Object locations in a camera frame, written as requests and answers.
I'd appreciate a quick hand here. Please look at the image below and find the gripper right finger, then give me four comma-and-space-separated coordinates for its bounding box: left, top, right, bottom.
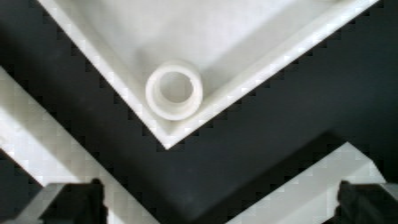
334, 181, 398, 224

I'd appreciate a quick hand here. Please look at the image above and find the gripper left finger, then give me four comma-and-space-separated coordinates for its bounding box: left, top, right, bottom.
12, 179, 108, 224

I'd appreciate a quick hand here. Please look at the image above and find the white square tabletop part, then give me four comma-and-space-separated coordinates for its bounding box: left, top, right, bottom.
37, 0, 380, 147

